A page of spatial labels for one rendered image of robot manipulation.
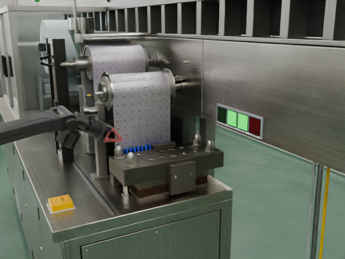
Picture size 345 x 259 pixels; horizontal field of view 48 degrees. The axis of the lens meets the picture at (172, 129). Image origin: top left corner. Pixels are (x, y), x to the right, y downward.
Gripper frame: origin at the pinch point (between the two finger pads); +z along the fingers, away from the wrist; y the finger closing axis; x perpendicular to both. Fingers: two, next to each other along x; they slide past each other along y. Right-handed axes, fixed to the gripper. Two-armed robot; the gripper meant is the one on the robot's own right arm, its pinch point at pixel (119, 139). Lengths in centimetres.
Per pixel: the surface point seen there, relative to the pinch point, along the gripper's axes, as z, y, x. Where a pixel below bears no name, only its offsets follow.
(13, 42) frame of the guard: -37, -102, 16
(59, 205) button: -15.1, 13.4, -26.8
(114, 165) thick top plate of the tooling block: -2.1, 10.7, -8.2
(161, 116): 11.9, 0.3, 14.9
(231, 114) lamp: 19.5, 29.9, 25.7
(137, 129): 5.0, 0.3, 6.3
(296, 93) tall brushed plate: 14, 58, 36
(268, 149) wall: 280, -210, 41
